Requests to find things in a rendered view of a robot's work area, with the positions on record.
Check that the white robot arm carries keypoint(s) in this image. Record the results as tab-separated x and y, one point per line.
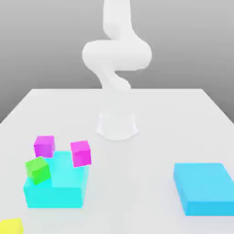
117	54

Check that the small magenta cube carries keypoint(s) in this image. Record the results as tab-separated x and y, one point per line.
81	154

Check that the small purple cube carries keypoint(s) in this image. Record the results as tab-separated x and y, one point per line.
44	146

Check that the small green cube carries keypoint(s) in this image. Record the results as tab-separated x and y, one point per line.
38	170

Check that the small yellow cube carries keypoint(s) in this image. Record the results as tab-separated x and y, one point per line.
11	226

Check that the large cyan box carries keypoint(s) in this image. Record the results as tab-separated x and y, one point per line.
58	190

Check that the large blue box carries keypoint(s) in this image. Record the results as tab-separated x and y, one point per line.
206	188

